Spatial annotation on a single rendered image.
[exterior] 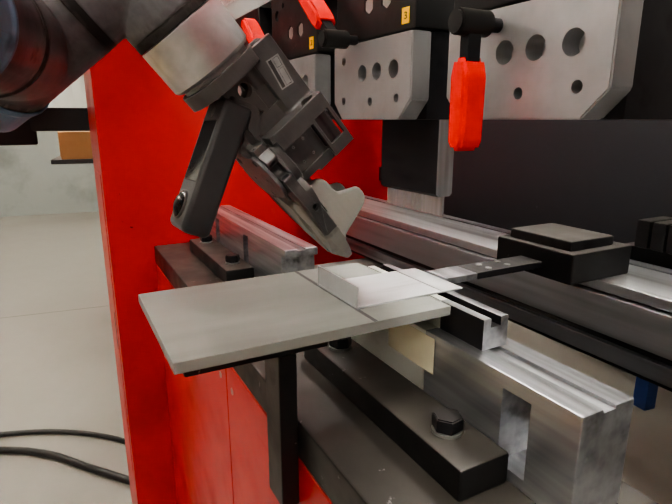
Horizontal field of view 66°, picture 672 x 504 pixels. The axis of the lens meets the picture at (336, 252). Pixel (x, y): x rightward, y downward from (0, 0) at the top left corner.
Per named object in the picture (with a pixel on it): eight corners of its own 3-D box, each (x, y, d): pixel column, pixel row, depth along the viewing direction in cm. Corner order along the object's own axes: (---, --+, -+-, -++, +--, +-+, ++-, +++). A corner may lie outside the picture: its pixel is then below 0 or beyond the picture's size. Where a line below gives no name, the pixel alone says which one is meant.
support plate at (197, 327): (138, 303, 54) (137, 293, 54) (357, 269, 66) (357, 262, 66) (173, 375, 39) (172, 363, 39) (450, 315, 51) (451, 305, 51)
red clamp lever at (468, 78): (440, 150, 39) (447, 9, 37) (481, 149, 41) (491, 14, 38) (456, 152, 37) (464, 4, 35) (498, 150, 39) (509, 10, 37)
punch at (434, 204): (380, 203, 61) (382, 119, 59) (394, 202, 62) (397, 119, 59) (434, 217, 52) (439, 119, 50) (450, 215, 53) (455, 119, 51)
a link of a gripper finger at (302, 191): (345, 228, 47) (284, 153, 43) (333, 240, 47) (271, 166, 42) (321, 219, 51) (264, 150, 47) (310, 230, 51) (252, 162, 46)
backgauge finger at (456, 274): (405, 277, 65) (406, 238, 64) (551, 253, 77) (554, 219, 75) (472, 307, 55) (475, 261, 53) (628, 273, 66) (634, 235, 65)
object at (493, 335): (367, 289, 65) (368, 266, 64) (388, 286, 66) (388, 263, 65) (481, 350, 48) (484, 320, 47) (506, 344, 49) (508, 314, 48)
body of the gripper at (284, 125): (360, 144, 46) (275, 25, 41) (293, 211, 45) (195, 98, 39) (321, 141, 53) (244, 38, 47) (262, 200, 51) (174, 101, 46)
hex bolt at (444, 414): (424, 426, 47) (425, 410, 47) (448, 418, 49) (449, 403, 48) (444, 442, 45) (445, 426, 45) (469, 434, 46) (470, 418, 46)
